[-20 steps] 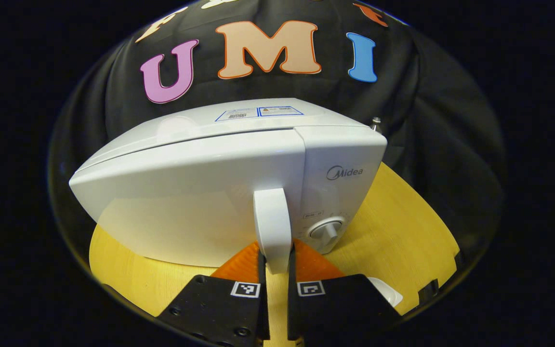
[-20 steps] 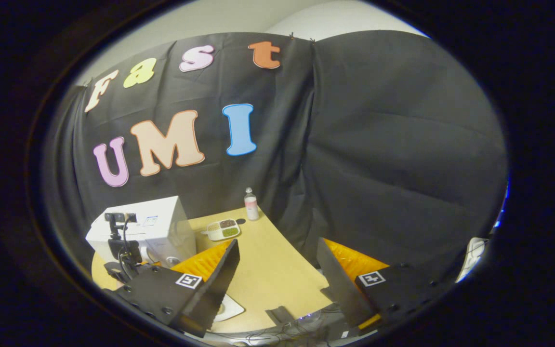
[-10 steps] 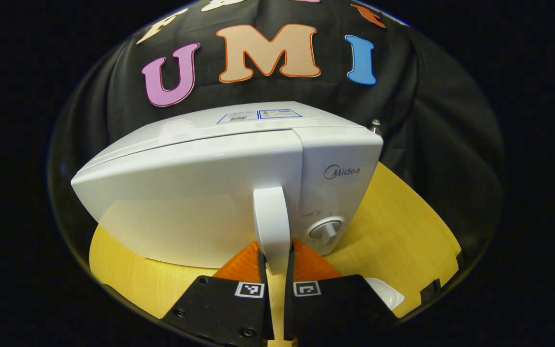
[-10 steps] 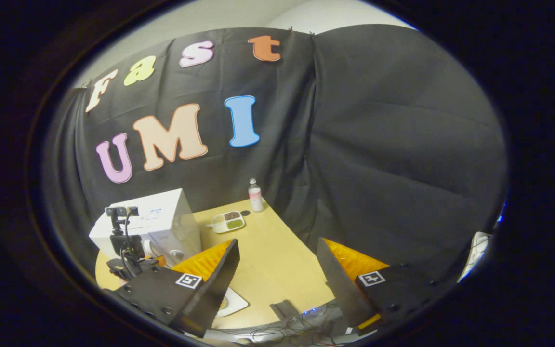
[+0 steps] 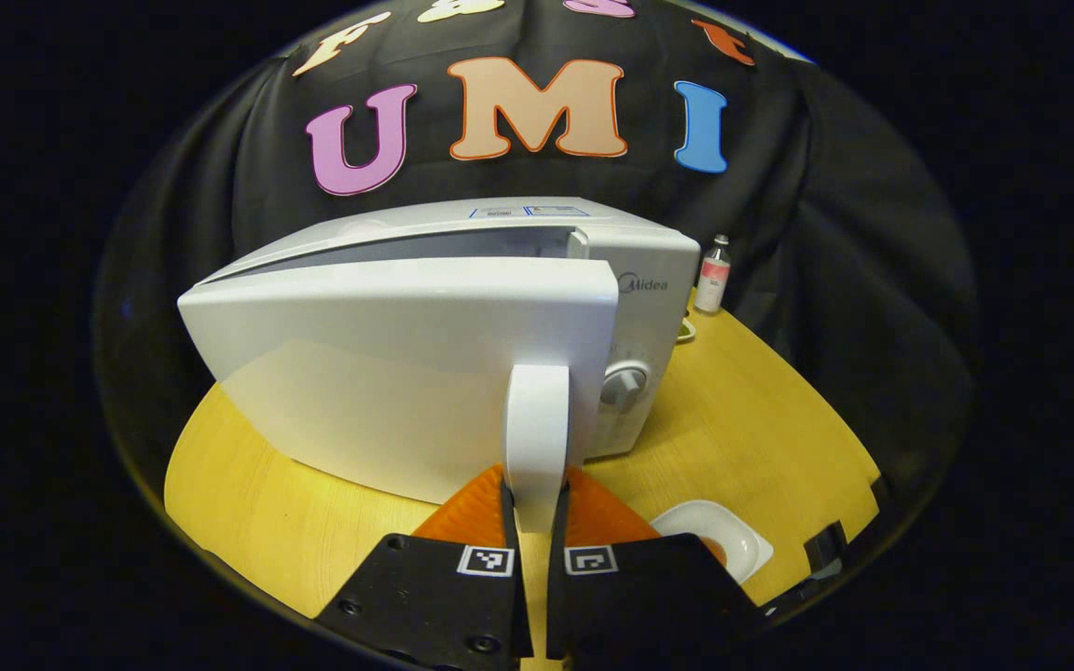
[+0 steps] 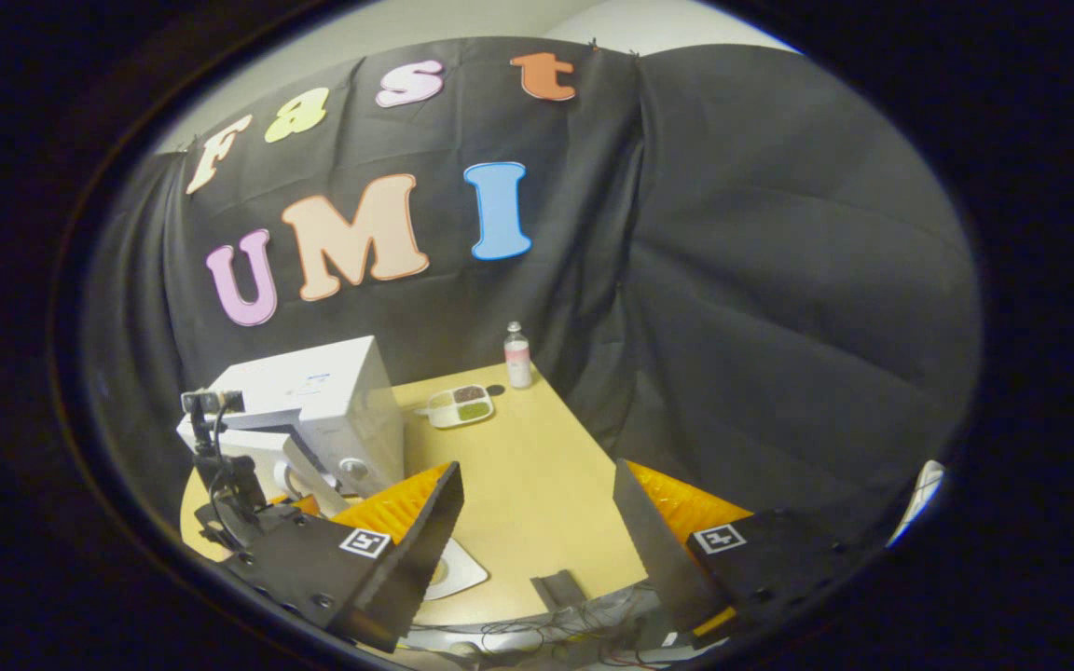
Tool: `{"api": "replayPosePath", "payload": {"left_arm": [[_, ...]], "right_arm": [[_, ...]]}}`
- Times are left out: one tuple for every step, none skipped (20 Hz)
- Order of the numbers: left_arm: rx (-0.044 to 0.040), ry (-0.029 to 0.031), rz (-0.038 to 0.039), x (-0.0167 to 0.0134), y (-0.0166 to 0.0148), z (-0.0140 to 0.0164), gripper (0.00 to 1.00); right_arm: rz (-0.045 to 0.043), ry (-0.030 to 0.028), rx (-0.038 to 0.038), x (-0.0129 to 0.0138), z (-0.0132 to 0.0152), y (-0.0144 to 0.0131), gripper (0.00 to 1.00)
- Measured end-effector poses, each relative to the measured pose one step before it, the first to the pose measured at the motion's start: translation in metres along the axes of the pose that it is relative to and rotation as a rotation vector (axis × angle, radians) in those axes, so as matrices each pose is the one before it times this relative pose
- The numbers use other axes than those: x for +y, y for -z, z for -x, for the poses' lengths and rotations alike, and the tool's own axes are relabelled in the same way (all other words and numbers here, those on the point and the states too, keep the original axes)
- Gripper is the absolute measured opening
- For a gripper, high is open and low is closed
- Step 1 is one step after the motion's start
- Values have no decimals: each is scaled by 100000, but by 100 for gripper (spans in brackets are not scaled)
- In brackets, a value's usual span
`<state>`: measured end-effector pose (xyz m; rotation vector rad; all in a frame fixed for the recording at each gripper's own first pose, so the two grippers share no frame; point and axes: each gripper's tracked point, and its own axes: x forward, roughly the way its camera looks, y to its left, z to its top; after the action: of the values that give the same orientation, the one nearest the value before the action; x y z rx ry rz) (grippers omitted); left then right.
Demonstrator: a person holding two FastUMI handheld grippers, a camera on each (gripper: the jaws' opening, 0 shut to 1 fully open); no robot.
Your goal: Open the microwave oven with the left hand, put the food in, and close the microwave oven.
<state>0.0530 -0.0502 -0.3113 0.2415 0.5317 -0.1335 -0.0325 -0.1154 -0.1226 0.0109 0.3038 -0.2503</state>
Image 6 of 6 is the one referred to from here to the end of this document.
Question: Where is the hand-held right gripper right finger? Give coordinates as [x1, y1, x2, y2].
[612, 459, 883, 646]

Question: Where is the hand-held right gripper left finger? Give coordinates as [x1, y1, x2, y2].
[218, 460, 465, 653]

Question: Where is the white microwave oven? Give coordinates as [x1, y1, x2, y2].
[175, 335, 406, 519]

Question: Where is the white divided food plate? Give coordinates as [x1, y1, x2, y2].
[420, 383, 497, 430]

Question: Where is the clear bottle with pink label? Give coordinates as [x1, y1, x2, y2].
[503, 322, 534, 390]

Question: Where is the white checked cloth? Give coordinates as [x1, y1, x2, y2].
[887, 459, 947, 548]

